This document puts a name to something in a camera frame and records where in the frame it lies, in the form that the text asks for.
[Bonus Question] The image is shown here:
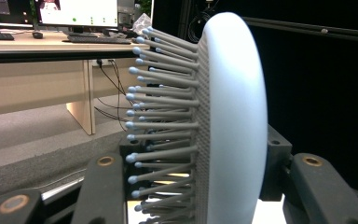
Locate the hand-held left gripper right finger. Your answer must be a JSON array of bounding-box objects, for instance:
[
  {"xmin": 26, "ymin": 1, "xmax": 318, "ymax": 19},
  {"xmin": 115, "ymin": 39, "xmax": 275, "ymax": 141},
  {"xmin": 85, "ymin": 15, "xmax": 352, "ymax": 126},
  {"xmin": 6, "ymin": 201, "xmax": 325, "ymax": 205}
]
[{"xmin": 258, "ymin": 124, "xmax": 294, "ymax": 203}]

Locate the coiled black cable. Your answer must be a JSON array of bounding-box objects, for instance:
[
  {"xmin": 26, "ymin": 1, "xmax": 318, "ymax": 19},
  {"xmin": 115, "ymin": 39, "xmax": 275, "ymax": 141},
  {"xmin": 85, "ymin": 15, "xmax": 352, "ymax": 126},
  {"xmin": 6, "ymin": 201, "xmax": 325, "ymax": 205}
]
[{"xmin": 187, "ymin": 10, "xmax": 213, "ymax": 44}]

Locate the light blue hairbrush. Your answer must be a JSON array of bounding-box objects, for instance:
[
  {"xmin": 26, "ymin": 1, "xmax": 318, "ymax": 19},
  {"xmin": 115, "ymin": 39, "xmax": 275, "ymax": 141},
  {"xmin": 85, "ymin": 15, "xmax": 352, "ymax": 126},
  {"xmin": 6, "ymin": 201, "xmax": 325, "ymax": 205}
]
[{"xmin": 124, "ymin": 11, "xmax": 269, "ymax": 224}]

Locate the monitor with white screen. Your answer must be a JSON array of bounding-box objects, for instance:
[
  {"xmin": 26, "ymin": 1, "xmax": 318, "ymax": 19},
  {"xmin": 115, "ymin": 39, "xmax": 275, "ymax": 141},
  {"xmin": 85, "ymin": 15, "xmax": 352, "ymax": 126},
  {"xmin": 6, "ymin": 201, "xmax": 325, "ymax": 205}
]
[{"xmin": 33, "ymin": 0, "xmax": 120, "ymax": 30}]

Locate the monitor with dark screen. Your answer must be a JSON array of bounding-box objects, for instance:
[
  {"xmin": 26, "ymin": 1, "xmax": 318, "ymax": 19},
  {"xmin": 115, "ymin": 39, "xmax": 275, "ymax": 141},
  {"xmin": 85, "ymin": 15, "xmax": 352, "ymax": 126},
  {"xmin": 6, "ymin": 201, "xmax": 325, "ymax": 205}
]
[{"xmin": 0, "ymin": 0, "xmax": 34, "ymax": 26}]

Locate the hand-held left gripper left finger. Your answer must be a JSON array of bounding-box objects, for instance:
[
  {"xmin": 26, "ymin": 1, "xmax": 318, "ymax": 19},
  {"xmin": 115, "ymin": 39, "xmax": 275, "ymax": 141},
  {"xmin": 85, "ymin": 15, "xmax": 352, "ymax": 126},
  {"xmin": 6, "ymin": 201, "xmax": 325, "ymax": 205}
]
[{"xmin": 118, "ymin": 136, "xmax": 147, "ymax": 201}]

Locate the beige wooden desk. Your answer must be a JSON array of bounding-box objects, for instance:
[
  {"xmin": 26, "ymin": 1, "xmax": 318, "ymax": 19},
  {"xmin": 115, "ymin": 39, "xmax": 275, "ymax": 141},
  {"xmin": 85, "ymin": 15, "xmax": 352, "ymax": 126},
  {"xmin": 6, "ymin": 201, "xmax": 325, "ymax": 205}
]
[{"xmin": 0, "ymin": 29, "xmax": 153, "ymax": 136}]

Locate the bundle of black cables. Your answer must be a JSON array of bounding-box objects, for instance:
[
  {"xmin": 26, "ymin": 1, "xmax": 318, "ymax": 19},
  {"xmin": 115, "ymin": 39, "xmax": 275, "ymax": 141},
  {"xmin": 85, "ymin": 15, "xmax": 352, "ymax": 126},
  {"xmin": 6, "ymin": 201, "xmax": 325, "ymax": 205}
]
[{"xmin": 93, "ymin": 59, "xmax": 132, "ymax": 133}]

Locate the clear plastic bag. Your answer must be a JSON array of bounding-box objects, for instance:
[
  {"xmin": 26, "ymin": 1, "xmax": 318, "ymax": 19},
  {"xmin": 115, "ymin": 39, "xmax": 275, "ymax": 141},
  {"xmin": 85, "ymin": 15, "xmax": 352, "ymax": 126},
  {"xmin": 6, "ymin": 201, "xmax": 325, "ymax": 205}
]
[{"xmin": 131, "ymin": 12, "xmax": 154, "ymax": 35}]

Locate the black metal bar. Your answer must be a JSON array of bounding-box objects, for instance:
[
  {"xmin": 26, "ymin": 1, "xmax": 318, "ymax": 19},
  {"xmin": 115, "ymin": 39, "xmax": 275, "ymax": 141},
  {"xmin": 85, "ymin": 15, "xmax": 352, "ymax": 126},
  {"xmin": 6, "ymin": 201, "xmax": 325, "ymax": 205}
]
[{"xmin": 241, "ymin": 16, "xmax": 358, "ymax": 45}]

